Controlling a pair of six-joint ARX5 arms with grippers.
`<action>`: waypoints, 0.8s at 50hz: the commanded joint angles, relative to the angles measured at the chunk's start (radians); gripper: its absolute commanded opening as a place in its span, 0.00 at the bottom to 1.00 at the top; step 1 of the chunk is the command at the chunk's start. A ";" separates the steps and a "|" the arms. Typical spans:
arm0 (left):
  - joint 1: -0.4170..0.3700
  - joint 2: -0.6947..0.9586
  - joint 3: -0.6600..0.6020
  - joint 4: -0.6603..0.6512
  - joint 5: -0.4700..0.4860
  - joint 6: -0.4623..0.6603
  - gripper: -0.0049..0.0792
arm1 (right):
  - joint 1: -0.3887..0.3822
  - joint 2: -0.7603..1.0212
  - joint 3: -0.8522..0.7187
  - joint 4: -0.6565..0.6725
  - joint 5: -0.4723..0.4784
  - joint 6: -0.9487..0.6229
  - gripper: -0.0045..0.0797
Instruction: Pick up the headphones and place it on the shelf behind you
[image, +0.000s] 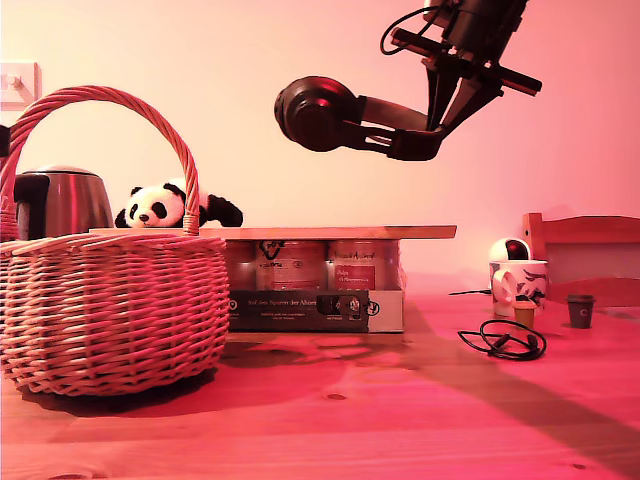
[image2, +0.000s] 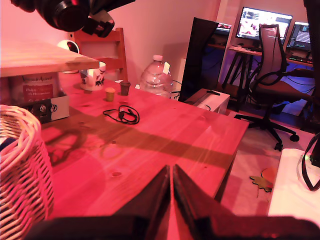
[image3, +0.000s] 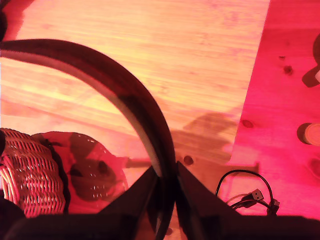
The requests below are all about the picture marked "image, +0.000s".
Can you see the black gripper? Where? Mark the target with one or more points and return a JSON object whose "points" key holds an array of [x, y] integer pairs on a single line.
{"points": [[485, 30]]}

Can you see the black over-ear headphones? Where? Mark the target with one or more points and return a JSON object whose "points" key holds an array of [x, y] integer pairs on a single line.
{"points": [[310, 115]]}

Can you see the flat wooden shelf board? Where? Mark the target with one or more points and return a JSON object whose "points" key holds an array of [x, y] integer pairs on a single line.
{"points": [[325, 232]]}

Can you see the wooden chair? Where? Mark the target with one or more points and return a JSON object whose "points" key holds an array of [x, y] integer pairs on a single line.
{"points": [[590, 232]]}

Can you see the glass jar with red label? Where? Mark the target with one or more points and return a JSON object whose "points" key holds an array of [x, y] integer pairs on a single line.
{"points": [[360, 267]]}

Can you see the white patterned mug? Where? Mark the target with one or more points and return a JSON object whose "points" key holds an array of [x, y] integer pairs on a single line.
{"points": [[530, 282]]}

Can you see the small yellow cork cup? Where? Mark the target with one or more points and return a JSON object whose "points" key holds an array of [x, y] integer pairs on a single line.
{"points": [[525, 316]]}

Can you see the glass jar with logo label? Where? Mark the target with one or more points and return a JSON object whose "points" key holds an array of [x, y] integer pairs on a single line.
{"points": [[290, 267]]}

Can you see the small dark paper cup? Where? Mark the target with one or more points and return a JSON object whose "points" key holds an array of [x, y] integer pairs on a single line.
{"points": [[581, 312]]}

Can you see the glass jar with plain side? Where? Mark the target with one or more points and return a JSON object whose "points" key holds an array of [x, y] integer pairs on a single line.
{"points": [[240, 267]]}

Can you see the printed cardboard tray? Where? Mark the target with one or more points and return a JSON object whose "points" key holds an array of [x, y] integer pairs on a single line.
{"points": [[280, 312]]}

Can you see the black and white panda plush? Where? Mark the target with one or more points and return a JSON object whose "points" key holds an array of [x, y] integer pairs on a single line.
{"points": [[150, 209]]}

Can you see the stainless steel electric kettle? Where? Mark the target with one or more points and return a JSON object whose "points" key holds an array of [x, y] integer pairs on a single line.
{"points": [[75, 205]]}

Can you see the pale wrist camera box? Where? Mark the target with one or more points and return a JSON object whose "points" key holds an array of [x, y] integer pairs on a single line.
{"points": [[440, 10]]}

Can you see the white round security camera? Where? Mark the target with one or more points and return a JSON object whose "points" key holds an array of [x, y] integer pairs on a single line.
{"points": [[500, 250]]}

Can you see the white wall plate with knob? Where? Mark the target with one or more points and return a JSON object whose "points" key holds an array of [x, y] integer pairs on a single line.
{"points": [[27, 86]]}

